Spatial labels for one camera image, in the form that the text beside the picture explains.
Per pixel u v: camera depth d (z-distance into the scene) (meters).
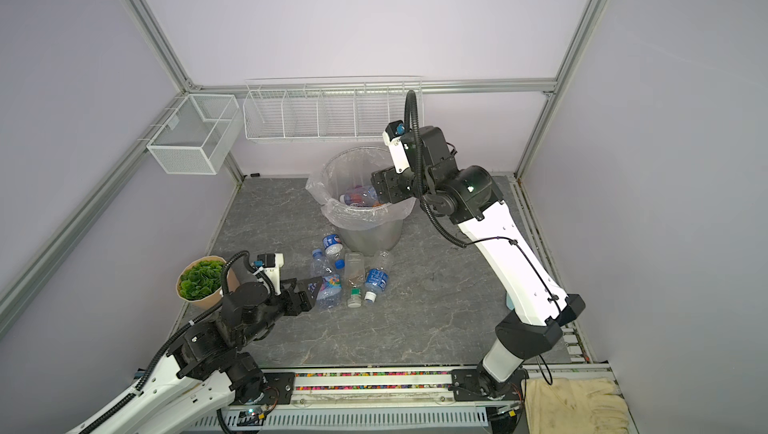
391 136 0.53
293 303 0.63
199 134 0.98
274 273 0.64
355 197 0.99
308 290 0.64
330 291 0.87
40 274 0.53
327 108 1.00
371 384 0.75
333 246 0.96
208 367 0.49
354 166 0.92
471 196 0.41
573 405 0.71
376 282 0.87
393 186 0.55
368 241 0.91
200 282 0.80
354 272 0.93
